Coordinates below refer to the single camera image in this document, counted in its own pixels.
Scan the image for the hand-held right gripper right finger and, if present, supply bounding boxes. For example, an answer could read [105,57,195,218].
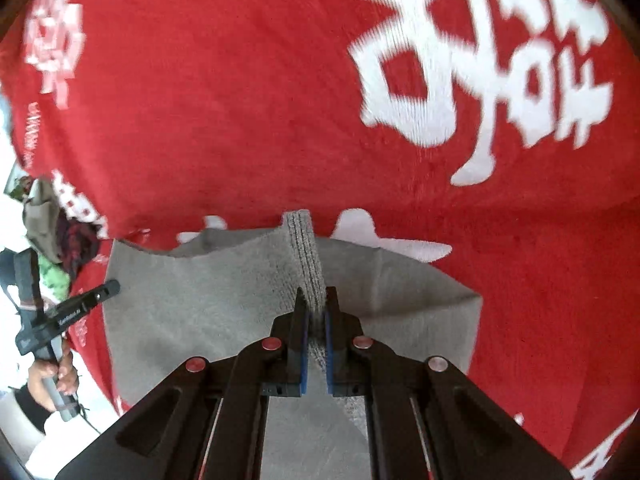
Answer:
[323,287,574,480]

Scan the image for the green patterned cloth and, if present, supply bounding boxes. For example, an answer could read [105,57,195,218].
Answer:
[37,255,71,306]

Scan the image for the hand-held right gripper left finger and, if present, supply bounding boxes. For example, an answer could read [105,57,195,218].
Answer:
[55,287,310,480]

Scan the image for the person's left forearm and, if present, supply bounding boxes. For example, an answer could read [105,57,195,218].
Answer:
[12,385,53,433]

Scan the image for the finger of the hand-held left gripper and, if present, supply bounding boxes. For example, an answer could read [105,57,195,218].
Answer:
[0,249,42,313]
[80,280,122,312]

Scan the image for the olive grey cloth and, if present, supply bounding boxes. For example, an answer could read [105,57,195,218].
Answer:
[22,177,63,263]

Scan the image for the red printed blanket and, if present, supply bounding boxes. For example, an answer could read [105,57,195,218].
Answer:
[0,0,640,480]

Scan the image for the person's left hand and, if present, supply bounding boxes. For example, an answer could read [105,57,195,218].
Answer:
[27,347,81,412]

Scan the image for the grey sweater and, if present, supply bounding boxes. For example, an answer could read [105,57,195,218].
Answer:
[102,209,485,480]

